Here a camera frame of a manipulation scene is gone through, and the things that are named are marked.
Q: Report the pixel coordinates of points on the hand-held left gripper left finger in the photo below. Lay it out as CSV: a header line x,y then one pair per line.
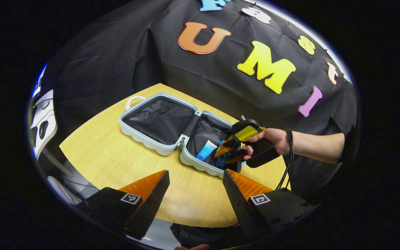
x,y
151,208

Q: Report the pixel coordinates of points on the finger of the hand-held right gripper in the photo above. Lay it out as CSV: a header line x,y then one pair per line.
x,y
226,151
236,159

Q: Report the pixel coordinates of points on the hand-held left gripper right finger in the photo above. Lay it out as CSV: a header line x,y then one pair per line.
x,y
240,205

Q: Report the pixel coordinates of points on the blue cap iridescent bottle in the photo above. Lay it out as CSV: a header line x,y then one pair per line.
x,y
221,163

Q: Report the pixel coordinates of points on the pale blue cream tube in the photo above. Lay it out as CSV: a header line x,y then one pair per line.
x,y
207,151

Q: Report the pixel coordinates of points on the pale blue suitcase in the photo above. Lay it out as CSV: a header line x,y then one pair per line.
x,y
158,119

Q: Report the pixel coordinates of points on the person's dark clothing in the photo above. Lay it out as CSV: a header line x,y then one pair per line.
x,y
203,236

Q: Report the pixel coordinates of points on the white equipment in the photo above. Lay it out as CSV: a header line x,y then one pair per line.
x,y
45,118

